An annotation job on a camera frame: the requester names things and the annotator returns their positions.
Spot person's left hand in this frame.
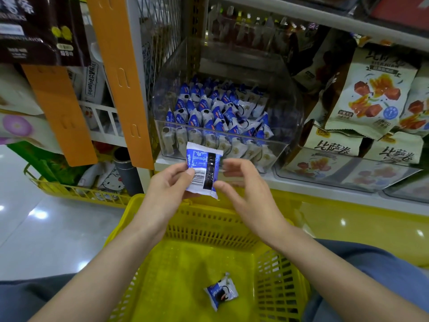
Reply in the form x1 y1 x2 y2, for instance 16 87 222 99
134 162 197 246

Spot person's right hand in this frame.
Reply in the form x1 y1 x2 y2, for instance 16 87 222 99
214 159 289 246

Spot yellow plastic shopping basket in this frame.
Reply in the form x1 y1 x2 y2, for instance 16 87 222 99
106 193 312 322

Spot pile of blue snack packets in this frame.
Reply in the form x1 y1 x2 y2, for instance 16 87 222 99
161 77 276 173

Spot person's right forearm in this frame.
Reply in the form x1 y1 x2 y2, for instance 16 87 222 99
269 225 429 322

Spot person's left forearm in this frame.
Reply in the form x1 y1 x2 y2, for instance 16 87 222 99
30 226 165 322

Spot yellow floor basket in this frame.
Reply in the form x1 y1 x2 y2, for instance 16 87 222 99
23 164 131 208

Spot store shelf with yellow base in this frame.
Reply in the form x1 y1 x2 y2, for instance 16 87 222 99
87 0 429 269

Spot green snack bags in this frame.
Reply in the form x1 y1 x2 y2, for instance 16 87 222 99
7 140 84 185

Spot purple white snack bag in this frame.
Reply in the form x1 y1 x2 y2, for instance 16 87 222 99
0 64 42 117
0 107 63 155

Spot dark grey cylinder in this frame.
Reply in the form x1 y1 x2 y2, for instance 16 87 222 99
113 147 143 196

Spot white cartoon print packet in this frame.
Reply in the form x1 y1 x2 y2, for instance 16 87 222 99
77 163 125 192

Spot clear plastic bin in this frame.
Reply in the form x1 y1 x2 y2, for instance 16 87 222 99
151 37 303 173
278 145 420 193

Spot orange hanging strip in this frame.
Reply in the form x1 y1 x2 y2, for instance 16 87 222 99
22 64 98 167

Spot white card packet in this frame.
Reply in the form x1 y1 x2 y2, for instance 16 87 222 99
77 60 105 105

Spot grey trousers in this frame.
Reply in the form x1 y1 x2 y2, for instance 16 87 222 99
0 239 429 322

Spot row of fruit print bags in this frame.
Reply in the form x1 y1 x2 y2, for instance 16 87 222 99
282 47 429 202

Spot row of small brown packets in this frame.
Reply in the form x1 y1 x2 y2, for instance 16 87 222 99
206 3 316 54

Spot black potato stick bag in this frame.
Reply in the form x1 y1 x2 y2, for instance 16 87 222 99
0 0 91 66

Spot red price sign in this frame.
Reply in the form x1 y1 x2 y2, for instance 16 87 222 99
372 0 429 31

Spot white wire rack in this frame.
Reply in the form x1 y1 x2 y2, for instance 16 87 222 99
79 100 127 148

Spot orange shelf post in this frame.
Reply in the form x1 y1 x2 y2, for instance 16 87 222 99
87 0 154 170

